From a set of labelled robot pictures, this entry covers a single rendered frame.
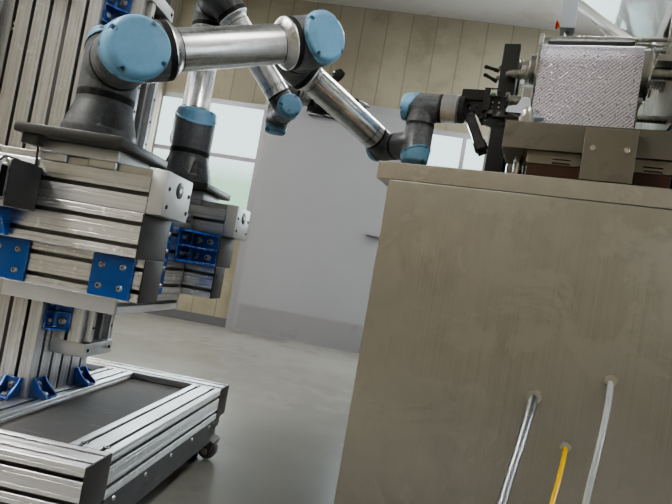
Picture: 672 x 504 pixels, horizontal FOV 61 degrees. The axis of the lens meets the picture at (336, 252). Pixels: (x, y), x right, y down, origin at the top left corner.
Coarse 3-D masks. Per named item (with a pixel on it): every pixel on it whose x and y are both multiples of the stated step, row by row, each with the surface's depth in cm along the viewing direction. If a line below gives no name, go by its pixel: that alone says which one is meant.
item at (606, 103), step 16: (544, 80) 144; (560, 80) 143; (576, 80) 142; (592, 80) 141; (608, 80) 139; (544, 96) 144; (560, 96) 143; (576, 96) 141; (592, 96) 140; (608, 96) 139; (624, 96) 138; (544, 112) 144; (560, 112) 142; (576, 112) 141; (592, 112) 140; (608, 112) 139; (624, 112) 137
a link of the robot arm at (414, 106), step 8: (408, 96) 153; (416, 96) 152; (424, 96) 151; (432, 96) 151; (440, 96) 150; (400, 104) 153; (408, 104) 152; (416, 104) 151; (424, 104) 150; (432, 104) 150; (440, 104) 149; (400, 112) 154; (408, 112) 153; (416, 112) 151; (424, 112) 151; (432, 112) 150; (408, 120) 153; (424, 120) 151; (432, 120) 152
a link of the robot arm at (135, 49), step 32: (128, 32) 104; (160, 32) 107; (192, 32) 114; (224, 32) 117; (256, 32) 121; (288, 32) 125; (320, 32) 126; (96, 64) 110; (128, 64) 105; (160, 64) 107; (192, 64) 115; (224, 64) 120; (256, 64) 125; (288, 64) 129; (320, 64) 131
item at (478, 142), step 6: (468, 114) 148; (468, 120) 148; (474, 120) 147; (468, 126) 148; (474, 126) 147; (474, 132) 147; (480, 132) 146; (474, 138) 147; (480, 138) 146; (474, 144) 147; (480, 144) 146; (486, 144) 147; (474, 150) 148; (480, 150) 146; (486, 150) 147
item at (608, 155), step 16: (592, 128) 119; (592, 144) 119; (608, 144) 118; (624, 144) 117; (592, 160) 119; (608, 160) 118; (624, 160) 117; (592, 176) 118; (608, 176) 117; (624, 176) 116
